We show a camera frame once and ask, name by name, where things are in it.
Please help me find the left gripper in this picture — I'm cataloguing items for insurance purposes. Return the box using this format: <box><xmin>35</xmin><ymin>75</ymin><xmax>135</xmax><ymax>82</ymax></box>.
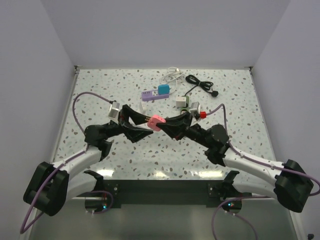
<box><xmin>103</xmin><ymin>104</ymin><xmax>153</xmax><ymax>143</ymax></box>

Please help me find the blue plug adapter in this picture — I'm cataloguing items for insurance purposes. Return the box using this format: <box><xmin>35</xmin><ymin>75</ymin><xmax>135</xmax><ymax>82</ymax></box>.
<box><xmin>157</xmin><ymin>84</ymin><xmax>170</xmax><ymax>95</ymax></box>

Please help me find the purple power strip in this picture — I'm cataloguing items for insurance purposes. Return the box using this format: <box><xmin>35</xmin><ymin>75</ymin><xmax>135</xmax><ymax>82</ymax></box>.
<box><xmin>141</xmin><ymin>90</ymin><xmax>170</xmax><ymax>102</ymax></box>

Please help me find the white coiled cable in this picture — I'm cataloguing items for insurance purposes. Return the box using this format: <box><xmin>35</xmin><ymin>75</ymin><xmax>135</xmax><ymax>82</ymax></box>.
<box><xmin>159</xmin><ymin>66</ymin><xmax>185</xmax><ymax>92</ymax></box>

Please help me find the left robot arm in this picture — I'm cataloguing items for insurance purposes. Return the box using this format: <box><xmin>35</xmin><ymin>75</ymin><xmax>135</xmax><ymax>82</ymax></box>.
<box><xmin>23</xmin><ymin>104</ymin><xmax>153</xmax><ymax>216</ymax></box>

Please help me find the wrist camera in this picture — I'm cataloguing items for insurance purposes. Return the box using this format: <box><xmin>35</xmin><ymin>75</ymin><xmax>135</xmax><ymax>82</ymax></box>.
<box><xmin>189</xmin><ymin>101</ymin><xmax>207</xmax><ymax>121</ymax></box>
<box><xmin>108</xmin><ymin>101</ymin><xmax>120</xmax><ymax>121</ymax></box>

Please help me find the black power cable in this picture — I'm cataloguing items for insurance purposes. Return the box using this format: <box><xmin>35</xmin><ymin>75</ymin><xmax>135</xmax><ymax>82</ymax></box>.
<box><xmin>183</xmin><ymin>74</ymin><xmax>220</xmax><ymax>99</ymax></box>

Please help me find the green power strip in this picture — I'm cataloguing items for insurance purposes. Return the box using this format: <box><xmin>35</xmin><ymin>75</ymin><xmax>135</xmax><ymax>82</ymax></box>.
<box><xmin>180</xmin><ymin>95</ymin><xmax>190</xmax><ymax>114</ymax></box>

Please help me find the white triangular power strip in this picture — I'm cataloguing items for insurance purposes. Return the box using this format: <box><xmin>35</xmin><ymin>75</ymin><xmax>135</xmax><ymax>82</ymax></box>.
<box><xmin>139</xmin><ymin>101</ymin><xmax>148</xmax><ymax>115</ymax></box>

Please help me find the white cube charger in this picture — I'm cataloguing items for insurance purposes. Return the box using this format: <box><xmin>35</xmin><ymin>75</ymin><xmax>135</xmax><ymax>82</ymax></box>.
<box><xmin>175</xmin><ymin>96</ymin><xmax>185</xmax><ymax>108</ymax></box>

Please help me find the pink plug adapter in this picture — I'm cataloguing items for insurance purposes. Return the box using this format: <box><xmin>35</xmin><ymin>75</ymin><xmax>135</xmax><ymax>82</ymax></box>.
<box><xmin>146</xmin><ymin>115</ymin><xmax>166</xmax><ymax>132</ymax></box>

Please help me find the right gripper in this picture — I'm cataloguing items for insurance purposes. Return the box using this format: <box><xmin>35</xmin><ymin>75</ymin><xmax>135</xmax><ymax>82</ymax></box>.
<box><xmin>156</xmin><ymin>111</ymin><xmax>211</xmax><ymax>148</ymax></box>

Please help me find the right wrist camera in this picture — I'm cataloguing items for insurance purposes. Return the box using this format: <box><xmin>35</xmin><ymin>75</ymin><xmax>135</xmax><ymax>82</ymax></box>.
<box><xmin>189</xmin><ymin>101</ymin><xmax>207</xmax><ymax>121</ymax></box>

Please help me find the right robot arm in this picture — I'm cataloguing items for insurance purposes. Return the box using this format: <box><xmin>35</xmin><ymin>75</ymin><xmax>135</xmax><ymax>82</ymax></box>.
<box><xmin>156</xmin><ymin>112</ymin><xmax>314</xmax><ymax>213</ymax></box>

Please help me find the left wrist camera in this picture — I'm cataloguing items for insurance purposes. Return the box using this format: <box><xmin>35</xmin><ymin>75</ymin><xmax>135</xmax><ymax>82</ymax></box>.
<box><xmin>108</xmin><ymin>101</ymin><xmax>120</xmax><ymax>121</ymax></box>

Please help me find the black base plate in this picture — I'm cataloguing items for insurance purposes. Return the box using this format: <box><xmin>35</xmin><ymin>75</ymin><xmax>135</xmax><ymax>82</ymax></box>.
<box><xmin>74</xmin><ymin>178</ymin><xmax>253</xmax><ymax>210</ymax></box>

